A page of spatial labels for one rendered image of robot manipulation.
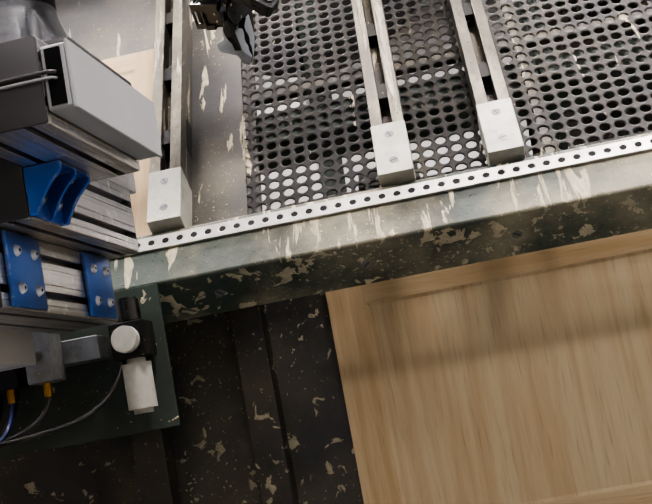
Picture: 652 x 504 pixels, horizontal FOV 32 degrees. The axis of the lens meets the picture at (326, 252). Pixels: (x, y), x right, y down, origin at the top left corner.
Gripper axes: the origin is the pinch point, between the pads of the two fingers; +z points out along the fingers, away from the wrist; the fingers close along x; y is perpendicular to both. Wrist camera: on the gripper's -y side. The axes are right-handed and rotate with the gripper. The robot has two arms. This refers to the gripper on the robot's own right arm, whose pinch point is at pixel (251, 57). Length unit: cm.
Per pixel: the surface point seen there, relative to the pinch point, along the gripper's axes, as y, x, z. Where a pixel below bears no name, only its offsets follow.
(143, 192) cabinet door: 12.3, 29.7, 10.0
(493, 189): -53, 22, 12
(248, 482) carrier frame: -8, 58, 56
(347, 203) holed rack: -29.4, 29.3, 10.2
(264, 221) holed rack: -16.3, 35.7, 9.8
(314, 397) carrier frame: -18, 42, 47
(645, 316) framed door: -74, 15, 45
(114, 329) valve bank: -1, 63, 11
